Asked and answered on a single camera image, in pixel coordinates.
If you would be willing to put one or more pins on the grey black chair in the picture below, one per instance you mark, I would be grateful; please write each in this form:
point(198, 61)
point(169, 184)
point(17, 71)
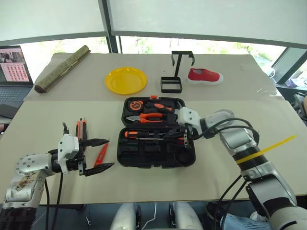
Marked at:
point(299, 105)

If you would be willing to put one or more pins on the red canvas shoe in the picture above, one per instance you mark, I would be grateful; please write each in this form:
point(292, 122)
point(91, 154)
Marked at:
point(205, 75)

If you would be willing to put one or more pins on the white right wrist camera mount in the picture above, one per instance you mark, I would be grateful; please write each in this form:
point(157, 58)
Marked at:
point(188, 116)

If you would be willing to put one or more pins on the blue jeans leg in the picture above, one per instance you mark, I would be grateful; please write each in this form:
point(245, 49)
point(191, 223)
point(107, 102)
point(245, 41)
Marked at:
point(242, 222)

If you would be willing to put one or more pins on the long orange black screwdriver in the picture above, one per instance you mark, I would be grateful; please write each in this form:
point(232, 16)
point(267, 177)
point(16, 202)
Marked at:
point(132, 134)

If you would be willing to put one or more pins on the black metal hanger stand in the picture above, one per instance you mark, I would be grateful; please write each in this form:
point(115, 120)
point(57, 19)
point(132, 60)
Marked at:
point(170, 83)

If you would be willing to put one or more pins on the wide white roller blind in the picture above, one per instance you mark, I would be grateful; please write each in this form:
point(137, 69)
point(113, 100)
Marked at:
point(204, 16)

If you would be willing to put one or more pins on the small red hand tool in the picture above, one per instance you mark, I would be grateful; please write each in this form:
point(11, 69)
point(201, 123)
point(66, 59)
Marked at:
point(100, 154)

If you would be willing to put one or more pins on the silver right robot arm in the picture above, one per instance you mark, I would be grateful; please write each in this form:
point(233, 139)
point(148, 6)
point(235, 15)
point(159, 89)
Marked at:
point(239, 141)

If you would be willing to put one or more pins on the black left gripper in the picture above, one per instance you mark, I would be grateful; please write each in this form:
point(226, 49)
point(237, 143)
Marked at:
point(72, 164)

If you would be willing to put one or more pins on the black plastic tool case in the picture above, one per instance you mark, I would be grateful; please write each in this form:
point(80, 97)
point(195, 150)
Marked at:
point(144, 158)

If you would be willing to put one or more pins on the dark grey window frame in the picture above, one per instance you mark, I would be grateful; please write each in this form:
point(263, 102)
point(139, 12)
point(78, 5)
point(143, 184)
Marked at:
point(112, 43)

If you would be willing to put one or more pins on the yellow zip tie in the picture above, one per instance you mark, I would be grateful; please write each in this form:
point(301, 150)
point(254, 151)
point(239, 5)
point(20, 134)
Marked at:
point(271, 147)

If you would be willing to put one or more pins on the black shoe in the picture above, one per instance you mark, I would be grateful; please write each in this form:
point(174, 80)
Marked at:
point(212, 210)

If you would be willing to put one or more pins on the narrow white roller blind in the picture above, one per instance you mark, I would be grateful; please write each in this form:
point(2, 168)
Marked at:
point(48, 16)

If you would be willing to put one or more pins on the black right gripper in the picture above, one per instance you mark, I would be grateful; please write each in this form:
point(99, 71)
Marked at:
point(188, 135)

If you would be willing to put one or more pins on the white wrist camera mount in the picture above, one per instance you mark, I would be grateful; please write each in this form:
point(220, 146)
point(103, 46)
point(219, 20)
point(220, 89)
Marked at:
point(68, 146)
point(188, 116)

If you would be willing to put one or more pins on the open laptop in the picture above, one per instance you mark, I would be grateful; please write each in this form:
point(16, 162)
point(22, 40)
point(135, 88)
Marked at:
point(12, 72)

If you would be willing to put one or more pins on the orange black tape measure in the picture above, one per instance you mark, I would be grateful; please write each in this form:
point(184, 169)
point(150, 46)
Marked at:
point(135, 105)

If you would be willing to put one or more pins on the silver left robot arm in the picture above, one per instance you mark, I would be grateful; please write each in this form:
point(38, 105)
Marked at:
point(26, 167)

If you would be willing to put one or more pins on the rolled bamboo mat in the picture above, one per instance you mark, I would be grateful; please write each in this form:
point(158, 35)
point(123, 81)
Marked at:
point(60, 70)

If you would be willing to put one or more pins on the dark framed monitor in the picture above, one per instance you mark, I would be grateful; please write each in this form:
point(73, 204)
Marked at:
point(287, 63)

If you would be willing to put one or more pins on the silver rounded shell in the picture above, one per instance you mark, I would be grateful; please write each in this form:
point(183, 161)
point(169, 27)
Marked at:
point(126, 215)
point(185, 215)

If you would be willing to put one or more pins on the yellow plastic plate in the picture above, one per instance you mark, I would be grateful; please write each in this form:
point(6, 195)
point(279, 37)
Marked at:
point(126, 80)

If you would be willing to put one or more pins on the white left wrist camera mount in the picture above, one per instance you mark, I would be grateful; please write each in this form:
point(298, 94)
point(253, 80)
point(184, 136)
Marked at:
point(68, 146)

